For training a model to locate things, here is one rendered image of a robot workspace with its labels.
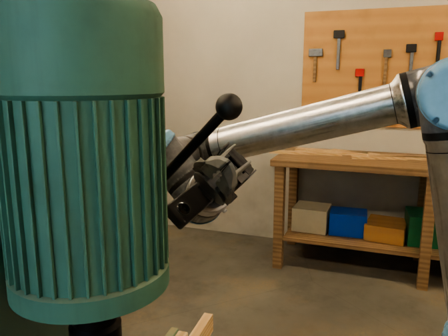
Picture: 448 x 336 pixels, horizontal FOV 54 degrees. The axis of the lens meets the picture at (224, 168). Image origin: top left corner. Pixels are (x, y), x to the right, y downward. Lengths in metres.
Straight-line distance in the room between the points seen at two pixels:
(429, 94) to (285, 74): 3.06
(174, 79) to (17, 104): 3.74
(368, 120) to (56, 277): 0.70
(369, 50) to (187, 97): 1.61
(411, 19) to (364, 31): 0.34
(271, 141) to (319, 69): 2.77
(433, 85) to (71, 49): 0.57
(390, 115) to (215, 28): 3.16
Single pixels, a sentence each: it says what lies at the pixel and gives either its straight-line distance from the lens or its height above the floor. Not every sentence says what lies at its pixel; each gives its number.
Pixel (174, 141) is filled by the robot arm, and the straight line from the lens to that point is 0.95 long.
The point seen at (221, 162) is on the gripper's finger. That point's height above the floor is 1.31.
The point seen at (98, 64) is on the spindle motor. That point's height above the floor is 1.44.
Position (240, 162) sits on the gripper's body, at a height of 1.29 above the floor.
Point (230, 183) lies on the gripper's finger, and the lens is 0.68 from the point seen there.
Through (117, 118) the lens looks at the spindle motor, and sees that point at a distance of 0.42.
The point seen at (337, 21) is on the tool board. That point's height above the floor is 1.87.
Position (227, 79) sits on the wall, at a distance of 3.94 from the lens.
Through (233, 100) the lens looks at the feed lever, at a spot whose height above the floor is 1.40.
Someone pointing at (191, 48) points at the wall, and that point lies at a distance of 4.08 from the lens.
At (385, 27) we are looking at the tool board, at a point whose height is 1.81.
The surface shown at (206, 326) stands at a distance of 0.95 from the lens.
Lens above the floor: 1.43
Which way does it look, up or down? 12 degrees down
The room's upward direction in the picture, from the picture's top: straight up
